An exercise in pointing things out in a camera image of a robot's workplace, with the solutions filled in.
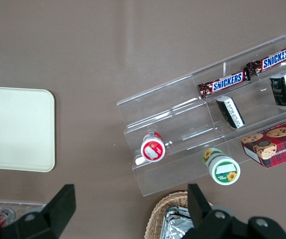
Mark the cream rectangular tray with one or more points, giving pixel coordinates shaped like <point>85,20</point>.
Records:
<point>16,129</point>

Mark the Snickers chocolate bar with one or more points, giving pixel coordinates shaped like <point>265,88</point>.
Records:
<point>273,58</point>
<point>223,84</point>

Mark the woven wicker basket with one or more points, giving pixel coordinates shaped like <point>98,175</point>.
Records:
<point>157,211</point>

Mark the red and silver drink can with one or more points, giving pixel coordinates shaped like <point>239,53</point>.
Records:
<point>4,214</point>

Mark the clear acrylic can holder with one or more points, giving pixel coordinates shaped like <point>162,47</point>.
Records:
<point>21,206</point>

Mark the green sunflower lid cup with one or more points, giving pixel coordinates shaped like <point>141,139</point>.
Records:
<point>222,168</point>

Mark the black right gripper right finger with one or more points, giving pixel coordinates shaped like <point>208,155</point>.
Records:
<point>197,206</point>

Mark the foil-wrapped sandwich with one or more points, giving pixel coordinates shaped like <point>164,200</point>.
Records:
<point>175,224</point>

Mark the clear acrylic tiered display shelf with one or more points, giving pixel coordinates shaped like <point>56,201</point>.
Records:
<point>177,124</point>

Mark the red strawberry lid cup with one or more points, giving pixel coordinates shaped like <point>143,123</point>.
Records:
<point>152,149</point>

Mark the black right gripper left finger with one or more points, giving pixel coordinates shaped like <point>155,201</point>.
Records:
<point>58,209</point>

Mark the red tartan chocolate chip cookie box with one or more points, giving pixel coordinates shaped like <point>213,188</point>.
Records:
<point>277,144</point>

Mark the small dark green snack box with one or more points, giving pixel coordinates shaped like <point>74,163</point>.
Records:
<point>284,89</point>
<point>231,112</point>

